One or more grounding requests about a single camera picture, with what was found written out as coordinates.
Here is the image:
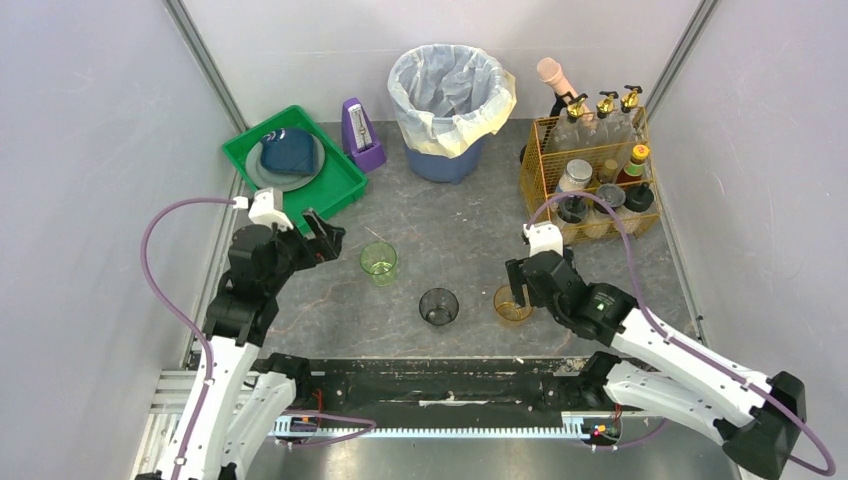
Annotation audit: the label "black microphone stand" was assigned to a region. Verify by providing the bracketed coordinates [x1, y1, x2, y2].
[539, 94, 572, 153]

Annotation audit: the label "glass oil bottle amber residue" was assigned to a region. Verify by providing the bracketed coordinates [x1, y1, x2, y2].
[608, 85, 643, 144]

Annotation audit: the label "blue trash bin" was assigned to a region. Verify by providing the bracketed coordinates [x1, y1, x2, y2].
[404, 138, 487, 184]

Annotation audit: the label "purple metronome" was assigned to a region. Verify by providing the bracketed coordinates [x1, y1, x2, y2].
[341, 97, 387, 173]

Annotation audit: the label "purple cable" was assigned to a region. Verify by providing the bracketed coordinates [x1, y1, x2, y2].
[140, 196, 248, 480]
[526, 192, 837, 477]

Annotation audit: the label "spice jar black lid powder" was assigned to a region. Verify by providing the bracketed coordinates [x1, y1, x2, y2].
[551, 196, 588, 245]

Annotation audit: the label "green glass cup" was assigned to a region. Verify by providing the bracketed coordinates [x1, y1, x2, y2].
[359, 241, 398, 286]

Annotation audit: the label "beige microphone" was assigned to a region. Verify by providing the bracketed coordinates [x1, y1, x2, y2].
[536, 57, 578, 105]

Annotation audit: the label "amber glass cup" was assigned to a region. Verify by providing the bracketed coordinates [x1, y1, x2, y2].
[493, 285, 534, 327]

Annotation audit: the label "grey round plate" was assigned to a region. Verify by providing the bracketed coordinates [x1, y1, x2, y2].
[244, 135, 326, 192]

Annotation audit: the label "red sauce bottle yellow cap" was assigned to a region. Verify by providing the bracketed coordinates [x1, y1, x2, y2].
[616, 144, 651, 184]

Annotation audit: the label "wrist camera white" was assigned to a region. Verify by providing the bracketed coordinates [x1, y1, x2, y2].
[232, 187, 295, 232]
[522, 221, 564, 257]

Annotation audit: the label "small yellow oil bottle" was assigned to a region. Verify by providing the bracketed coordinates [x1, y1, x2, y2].
[593, 159, 618, 188]

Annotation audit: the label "clear glass oil bottle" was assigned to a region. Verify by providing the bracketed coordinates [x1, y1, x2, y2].
[585, 90, 619, 148]

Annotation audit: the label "dark grey glass cup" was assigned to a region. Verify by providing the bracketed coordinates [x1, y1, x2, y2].
[418, 287, 460, 327]

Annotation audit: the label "glass oil bottle dark liquid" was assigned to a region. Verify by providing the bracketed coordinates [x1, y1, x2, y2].
[547, 93, 588, 153]

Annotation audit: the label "white cable duct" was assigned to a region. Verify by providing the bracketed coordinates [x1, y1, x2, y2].
[269, 414, 621, 444]

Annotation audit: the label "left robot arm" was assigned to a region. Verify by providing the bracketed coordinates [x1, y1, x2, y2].
[146, 209, 346, 479]

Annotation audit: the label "yellow wire basket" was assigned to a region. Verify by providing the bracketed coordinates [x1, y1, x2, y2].
[519, 107, 662, 245]

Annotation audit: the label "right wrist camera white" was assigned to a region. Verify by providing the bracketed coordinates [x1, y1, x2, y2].
[522, 221, 564, 257]

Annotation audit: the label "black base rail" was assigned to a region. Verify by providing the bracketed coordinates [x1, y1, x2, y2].
[294, 357, 615, 428]

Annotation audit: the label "spice jar black lid beans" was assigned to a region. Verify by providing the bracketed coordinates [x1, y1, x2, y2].
[613, 182, 655, 235]

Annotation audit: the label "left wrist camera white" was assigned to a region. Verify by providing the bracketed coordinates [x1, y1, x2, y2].
[232, 187, 295, 232]

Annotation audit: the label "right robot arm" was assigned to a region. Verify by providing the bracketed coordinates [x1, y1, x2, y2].
[505, 250, 806, 479]

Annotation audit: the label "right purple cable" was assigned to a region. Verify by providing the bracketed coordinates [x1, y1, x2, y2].
[526, 192, 837, 477]

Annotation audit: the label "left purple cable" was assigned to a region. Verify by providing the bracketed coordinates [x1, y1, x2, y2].
[140, 196, 248, 480]

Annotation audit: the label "white plastic bin liner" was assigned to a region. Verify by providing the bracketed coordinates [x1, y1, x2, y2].
[387, 44, 517, 159]

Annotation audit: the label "white blue canister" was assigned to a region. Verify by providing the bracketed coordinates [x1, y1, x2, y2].
[555, 158, 594, 193]

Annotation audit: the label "blue snack bag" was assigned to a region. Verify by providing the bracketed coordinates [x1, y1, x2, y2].
[260, 128, 316, 176]

